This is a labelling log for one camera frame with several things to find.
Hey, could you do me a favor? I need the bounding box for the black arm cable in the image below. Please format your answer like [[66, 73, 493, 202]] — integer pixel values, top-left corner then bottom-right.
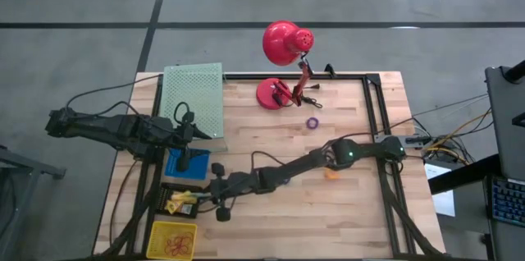
[[250, 150, 288, 172], [65, 74, 163, 110]]

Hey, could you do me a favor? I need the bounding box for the red desk lamp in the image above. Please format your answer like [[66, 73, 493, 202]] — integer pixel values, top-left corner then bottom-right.
[[255, 20, 316, 111]]

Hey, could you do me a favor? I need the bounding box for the yellow floor cable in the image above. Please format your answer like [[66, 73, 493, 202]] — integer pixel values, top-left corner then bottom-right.
[[426, 108, 493, 160]]

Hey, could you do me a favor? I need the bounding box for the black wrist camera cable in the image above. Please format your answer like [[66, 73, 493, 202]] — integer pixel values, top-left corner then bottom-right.
[[173, 101, 194, 126]]

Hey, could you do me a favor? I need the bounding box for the grey metal stand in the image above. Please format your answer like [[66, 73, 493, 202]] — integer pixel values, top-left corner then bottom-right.
[[0, 145, 66, 261]]

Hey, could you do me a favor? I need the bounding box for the black plastic basket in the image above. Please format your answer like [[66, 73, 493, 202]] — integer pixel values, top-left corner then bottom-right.
[[157, 182, 202, 220]]

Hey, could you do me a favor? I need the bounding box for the brown cable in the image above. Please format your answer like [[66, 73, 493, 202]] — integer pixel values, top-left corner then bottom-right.
[[107, 158, 139, 248]]

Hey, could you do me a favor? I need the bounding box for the black aluminium table frame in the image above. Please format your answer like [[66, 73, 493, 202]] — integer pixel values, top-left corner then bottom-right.
[[98, 72, 450, 261]]

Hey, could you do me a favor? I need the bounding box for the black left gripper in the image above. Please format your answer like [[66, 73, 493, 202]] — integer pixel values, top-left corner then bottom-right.
[[171, 112, 213, 173]]

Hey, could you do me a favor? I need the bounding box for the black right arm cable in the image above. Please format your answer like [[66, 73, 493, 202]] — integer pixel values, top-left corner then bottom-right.
[[250, 150, 288, 172]]

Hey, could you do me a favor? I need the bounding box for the grey laptop with lit keyboard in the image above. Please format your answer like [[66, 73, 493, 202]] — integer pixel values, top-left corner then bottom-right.
[[483, 65, 525, 229]]

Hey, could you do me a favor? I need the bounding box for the black lamp power cable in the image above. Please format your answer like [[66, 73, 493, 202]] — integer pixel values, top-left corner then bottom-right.
[[297, 83, 324, 109]]

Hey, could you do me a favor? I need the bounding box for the green perforated metal shelf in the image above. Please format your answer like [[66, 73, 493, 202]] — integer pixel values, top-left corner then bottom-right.
[[158, 62, 226, 140]]

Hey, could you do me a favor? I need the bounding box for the black desk edge bar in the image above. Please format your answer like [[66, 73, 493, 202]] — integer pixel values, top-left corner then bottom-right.
[[428, 153, 500, 196]]

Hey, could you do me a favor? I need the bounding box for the blue plastic basket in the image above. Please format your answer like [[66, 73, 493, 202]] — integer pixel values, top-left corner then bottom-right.
[[163, 148, 211, 181]]

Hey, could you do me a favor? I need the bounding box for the white paper sheet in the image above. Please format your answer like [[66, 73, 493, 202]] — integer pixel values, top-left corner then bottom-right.
[[424, 162, 456, 218]]

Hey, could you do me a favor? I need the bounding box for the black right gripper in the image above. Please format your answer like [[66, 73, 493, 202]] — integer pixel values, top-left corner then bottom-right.
[[195, 162, 248, 223]]

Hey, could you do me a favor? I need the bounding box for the yellow plastic basket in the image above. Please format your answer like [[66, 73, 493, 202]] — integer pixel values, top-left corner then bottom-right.
[[146, 221, 199, 261]]

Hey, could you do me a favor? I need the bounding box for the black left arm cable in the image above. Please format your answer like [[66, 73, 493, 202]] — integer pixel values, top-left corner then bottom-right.
[[65, 74, 163, 110]]

